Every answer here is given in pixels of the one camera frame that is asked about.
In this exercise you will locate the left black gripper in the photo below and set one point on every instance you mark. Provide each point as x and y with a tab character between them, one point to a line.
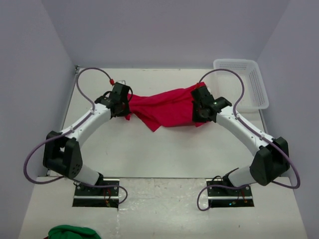
126	111

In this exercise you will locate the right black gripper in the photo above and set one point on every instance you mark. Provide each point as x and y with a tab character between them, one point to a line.
196	118

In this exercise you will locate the red t shirt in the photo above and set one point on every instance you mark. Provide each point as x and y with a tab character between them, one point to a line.
168	109

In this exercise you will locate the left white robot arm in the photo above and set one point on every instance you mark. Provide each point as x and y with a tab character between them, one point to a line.
62	152

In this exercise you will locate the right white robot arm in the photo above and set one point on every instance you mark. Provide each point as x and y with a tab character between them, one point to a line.
268	163

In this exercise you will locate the white plastic basket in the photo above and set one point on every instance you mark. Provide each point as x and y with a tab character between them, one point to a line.
228	85

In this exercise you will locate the green t shirt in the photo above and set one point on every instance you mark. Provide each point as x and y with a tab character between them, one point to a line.
70	231

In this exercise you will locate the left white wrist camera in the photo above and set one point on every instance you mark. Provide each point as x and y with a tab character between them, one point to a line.
123	82

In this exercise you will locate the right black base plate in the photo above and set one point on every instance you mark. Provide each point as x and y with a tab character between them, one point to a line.
222	193

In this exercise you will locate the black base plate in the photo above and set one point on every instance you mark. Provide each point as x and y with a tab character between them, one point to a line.
82	191
222	193

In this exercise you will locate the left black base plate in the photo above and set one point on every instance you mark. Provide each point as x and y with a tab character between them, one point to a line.
82	191

